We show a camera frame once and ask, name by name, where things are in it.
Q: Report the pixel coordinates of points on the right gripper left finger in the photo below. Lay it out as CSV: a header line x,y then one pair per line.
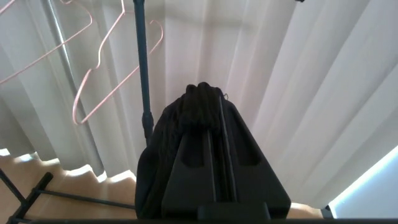
x,y
189,180

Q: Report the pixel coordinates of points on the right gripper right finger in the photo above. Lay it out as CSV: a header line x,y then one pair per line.
x,y
255,180

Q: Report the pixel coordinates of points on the black shorts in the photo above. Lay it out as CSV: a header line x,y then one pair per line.
x,y
155,174

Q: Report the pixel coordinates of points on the black clothes rack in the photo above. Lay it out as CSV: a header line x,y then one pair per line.
x,y
141,46

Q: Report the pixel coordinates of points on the beige curtain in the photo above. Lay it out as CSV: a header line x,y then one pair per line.
x,y
280,77

